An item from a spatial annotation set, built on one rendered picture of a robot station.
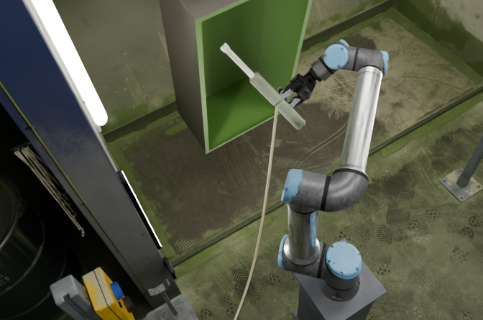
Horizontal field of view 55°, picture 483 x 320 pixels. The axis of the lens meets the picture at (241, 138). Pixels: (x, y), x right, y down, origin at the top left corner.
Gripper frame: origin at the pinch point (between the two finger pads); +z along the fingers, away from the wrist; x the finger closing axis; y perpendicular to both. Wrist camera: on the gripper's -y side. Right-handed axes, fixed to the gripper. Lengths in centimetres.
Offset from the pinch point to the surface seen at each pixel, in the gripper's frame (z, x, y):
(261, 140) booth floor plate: 58, -54, 116
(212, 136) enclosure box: 63, -14, 73
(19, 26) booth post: 15, 86, -70
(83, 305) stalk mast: 51, 28, -96
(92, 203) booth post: 69, 33, -40
